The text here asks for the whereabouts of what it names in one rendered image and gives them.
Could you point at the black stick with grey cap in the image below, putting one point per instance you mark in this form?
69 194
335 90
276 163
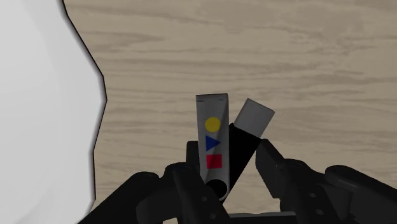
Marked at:
243 152

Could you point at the light wooden table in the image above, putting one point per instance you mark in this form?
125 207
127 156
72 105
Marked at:
248 56

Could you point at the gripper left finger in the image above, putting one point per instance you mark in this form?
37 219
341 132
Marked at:
183 198

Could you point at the grey tube with coloured shapes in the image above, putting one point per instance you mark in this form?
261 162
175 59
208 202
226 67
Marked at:
213 136

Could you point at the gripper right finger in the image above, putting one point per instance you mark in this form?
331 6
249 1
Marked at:
310 192

